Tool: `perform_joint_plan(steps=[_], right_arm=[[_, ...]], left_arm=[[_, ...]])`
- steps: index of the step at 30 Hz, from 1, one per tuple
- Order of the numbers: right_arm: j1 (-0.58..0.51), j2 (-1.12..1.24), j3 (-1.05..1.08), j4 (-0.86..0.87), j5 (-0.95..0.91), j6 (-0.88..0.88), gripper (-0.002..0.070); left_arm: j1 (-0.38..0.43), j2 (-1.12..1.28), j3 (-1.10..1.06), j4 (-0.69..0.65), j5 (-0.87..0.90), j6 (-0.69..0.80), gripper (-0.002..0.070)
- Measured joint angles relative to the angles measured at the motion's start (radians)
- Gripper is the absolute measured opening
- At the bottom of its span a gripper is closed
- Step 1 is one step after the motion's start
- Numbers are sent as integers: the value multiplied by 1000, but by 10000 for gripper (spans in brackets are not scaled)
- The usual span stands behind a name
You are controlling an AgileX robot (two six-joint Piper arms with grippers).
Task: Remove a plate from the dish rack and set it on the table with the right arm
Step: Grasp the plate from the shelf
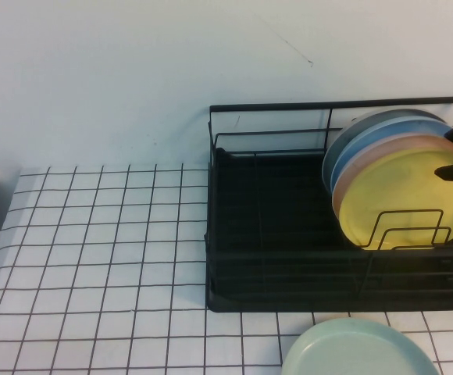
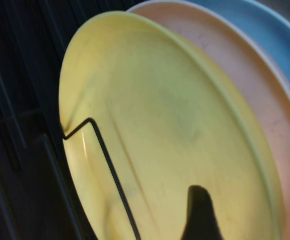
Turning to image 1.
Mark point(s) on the yellow plate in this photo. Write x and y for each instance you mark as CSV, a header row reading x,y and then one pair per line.
x,y
398,187

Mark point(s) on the pink plate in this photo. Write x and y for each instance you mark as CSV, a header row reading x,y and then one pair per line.
x,y
406,142

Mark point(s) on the blue plate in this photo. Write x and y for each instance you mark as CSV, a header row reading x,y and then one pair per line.
x,y
367,142

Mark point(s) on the grey plate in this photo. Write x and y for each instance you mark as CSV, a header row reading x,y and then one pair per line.
x,y
327,166

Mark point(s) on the mint green plate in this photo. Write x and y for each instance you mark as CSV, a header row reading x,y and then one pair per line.
x,y
347,351

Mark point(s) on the black plastic drip tray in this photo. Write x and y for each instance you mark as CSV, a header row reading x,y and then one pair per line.
x,y
289,203

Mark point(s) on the white grid tablecloth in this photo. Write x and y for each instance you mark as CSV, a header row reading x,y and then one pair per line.
x,y
93,234

